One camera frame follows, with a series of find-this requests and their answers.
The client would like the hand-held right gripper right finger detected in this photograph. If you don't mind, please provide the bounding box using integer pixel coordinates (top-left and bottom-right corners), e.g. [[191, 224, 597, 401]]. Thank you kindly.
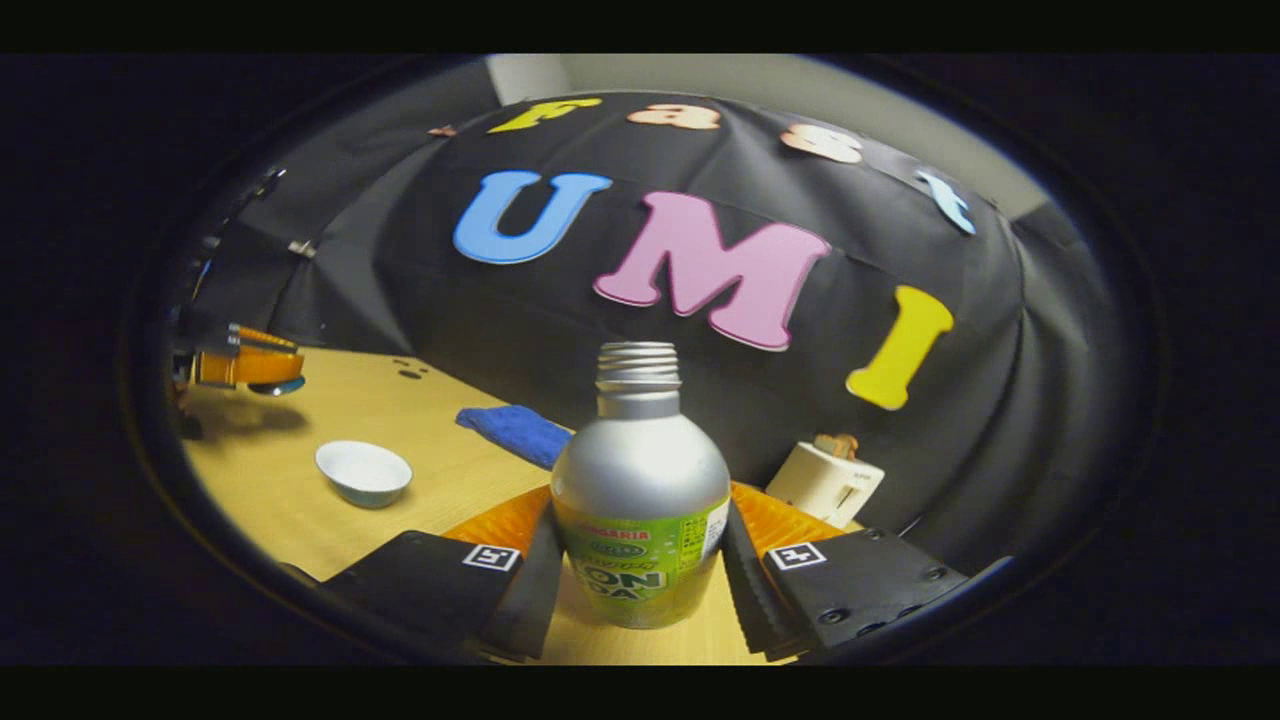
[[722, 482, 969, 661]]

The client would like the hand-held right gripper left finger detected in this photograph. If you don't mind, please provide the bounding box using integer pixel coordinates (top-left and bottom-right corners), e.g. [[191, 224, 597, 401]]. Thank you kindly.
[[320, 485, 566, 663]]

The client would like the teal white-lined teacup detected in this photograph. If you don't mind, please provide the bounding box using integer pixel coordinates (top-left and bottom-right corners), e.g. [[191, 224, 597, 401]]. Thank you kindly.
[[315, 440, 414, 510]]

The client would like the silver green-label water bottle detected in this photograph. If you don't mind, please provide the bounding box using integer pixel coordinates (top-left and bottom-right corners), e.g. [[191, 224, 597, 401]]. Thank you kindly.
[[550, 341, 732, 631]]

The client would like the white toaster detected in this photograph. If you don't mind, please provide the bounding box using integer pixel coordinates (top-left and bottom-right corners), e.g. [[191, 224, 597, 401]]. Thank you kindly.
[[765, 440, 886, 531]]

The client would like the blue towel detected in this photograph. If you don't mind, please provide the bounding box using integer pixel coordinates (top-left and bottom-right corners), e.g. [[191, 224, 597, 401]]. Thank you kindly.
[[455, 404, 576, 471]]

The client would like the black backdrop cloth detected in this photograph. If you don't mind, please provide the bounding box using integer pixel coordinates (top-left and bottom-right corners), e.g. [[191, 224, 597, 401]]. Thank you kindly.
[[190, 90, 1111, 581]]

